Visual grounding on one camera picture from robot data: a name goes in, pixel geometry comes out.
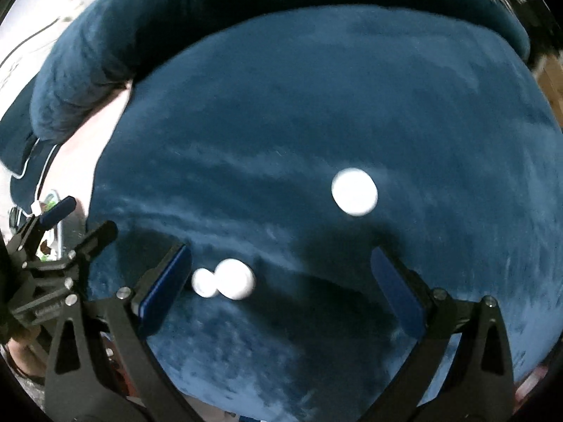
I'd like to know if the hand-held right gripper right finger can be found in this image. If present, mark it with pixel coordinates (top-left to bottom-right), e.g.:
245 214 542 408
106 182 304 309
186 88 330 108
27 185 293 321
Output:
365 246 516 422

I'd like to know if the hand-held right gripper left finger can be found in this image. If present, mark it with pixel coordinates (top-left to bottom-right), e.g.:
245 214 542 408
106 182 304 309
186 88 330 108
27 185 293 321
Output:
46 243 194 422

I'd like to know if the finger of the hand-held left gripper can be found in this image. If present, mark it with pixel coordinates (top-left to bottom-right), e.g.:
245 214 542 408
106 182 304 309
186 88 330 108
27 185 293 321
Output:
6 196 77 264
26 220 119 282

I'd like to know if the small white bottle cap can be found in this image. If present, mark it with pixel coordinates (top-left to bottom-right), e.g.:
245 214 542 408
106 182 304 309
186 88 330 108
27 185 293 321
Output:
191 267 219 298

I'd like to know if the frosted white bottle cap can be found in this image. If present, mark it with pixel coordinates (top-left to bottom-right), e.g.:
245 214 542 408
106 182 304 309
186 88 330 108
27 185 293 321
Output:
214 258 257 300

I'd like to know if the large white bottle cap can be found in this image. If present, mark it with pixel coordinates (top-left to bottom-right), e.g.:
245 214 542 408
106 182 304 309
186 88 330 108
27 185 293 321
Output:
331 168 379 217

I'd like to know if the person's left hand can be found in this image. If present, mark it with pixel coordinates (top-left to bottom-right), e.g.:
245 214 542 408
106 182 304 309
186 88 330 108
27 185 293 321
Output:
5 342 50 384

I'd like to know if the pink bed sheet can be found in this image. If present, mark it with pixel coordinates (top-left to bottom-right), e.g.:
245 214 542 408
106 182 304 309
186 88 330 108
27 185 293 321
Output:
37 81 135 229

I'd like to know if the blue pillow grey piping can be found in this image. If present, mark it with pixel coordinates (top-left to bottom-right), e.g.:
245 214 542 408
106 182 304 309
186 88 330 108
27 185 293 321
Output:
0 81 60 194

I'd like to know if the white headboard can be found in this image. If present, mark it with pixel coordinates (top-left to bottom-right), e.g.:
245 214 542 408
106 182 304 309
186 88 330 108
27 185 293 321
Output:
0 0 106 119

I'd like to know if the rolled blue plush blanket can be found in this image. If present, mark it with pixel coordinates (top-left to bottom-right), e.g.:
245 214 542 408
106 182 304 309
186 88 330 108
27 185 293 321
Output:
31 0 531 143

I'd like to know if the dark clothes pile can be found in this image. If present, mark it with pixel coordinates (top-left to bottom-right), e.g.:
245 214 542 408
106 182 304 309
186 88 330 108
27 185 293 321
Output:
475 0 555 66

